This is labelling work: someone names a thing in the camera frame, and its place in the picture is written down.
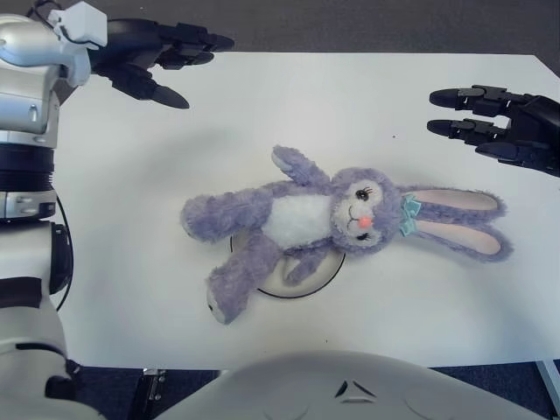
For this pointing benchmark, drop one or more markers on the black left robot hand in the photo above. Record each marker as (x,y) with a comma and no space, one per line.
(131,48)

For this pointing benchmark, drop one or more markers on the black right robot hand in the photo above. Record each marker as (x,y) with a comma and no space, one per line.
(520,122)

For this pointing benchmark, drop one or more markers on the purple plush bunny doll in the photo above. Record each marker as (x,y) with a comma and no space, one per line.
(306,214)

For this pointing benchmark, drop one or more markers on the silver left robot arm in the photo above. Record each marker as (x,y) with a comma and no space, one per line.
(26,131)

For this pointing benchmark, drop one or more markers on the white plate with black rim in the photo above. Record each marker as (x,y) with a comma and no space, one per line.
(306,280)

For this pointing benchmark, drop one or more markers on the white metal table leg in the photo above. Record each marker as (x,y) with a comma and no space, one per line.
(549,380)

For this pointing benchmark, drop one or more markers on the grey robot torso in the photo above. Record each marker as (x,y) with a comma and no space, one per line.
(350,394)

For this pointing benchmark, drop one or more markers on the silver metal bracket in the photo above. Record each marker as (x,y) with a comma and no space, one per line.
(153,385)

